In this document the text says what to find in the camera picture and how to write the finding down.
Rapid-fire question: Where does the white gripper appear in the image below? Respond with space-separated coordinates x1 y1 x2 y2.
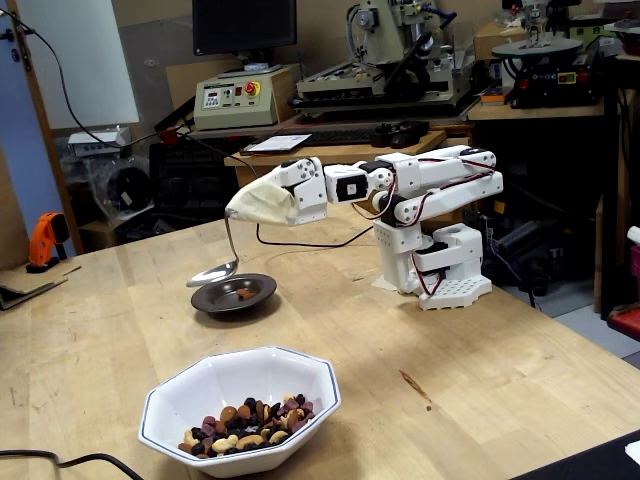
225 157 329 226

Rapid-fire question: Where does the bent metal spoon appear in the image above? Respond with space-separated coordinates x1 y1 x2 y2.
185 210 240 289

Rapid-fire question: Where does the nut and raisin mix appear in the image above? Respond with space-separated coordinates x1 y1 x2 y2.
177 393 317 460

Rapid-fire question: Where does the dark brown plate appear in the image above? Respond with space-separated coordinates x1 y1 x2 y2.
190 273 278 315

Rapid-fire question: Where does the white octagonal bowl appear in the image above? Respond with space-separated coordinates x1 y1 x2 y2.
137 345 342 479

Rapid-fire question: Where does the beige masking tape wrap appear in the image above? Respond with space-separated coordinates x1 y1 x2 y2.
224 177 300 226

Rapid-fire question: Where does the white paper sheet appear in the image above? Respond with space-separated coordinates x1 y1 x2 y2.
243 133 313 154

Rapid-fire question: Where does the wooden desk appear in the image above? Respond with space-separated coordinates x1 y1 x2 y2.
224 128 476 226

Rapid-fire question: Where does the beige machine control box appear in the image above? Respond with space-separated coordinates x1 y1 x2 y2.
192 63 304 132

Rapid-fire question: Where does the black keyboard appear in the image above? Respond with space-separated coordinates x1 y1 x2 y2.
299 127 381 149

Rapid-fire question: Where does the clear plastic bag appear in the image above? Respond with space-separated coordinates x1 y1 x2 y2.
59 149 156 226

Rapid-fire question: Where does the black handheld device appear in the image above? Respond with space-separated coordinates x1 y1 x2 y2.
372 119 431 150

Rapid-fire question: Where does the black computer monitor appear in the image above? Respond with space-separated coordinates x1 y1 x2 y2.
192 0 299 74

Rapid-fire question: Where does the white power strip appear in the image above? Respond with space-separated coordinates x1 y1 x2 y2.
67 127 132 156

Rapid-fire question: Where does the benchtop milling machine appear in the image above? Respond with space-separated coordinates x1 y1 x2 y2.
292 0 479 117

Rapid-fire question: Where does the green circuit board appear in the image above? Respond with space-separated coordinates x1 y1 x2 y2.
462 208 495 236

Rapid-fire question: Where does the orange hand tool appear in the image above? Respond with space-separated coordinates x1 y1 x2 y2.
25 211 71 275

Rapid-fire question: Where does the white board panel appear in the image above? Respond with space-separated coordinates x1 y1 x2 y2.
17 0 140 130

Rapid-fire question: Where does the flat cardboard sheet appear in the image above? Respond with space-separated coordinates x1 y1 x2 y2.
0 262 82 297

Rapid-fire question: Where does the grey flat board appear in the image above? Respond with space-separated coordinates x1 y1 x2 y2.
0 279 69 311

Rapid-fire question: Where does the brown cardboard box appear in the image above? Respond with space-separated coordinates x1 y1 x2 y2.
472 19 531 61

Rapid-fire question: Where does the wooden workbench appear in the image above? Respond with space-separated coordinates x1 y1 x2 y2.
467 101 609 122

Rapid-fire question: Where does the black scroll saw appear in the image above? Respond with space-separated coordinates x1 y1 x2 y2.
491 0 606 110

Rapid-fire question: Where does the green and white box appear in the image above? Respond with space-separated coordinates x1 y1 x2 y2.
567 13 619 49

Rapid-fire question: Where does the red floor object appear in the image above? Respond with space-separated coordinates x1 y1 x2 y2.
607 304 640 344

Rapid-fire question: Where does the thin black cable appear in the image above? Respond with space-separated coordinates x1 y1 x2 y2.
0 8 376 249

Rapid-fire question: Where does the black power cable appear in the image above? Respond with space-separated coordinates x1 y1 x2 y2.
0 448 146 480

